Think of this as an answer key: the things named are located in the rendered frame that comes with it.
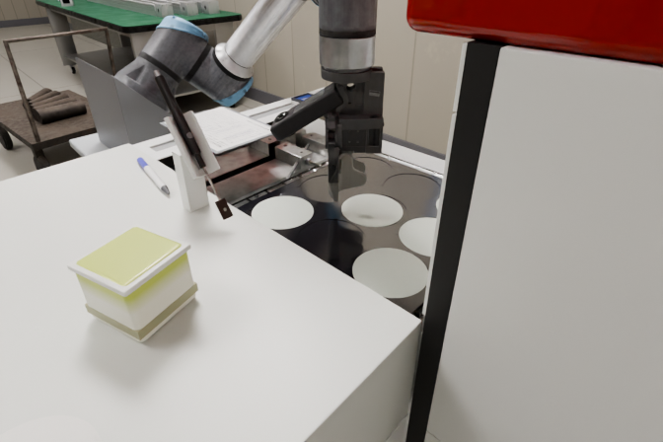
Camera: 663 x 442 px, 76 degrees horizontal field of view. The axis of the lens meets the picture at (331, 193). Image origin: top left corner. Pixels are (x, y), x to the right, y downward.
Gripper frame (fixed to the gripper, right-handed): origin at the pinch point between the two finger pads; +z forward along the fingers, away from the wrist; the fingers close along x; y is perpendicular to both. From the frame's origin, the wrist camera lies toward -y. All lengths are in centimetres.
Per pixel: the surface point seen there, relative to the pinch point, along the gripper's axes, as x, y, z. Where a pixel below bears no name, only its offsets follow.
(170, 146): 13.1, -29.8, -2.4
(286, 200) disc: 3.0, -7.7, 3.2
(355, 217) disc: -2.4, 3.9, 3.1
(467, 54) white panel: -30.6, 8.7, -28.1
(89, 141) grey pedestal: 48, -66, 11
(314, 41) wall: 280, -12, 28
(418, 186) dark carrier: 7.9, 15.8, 3.3
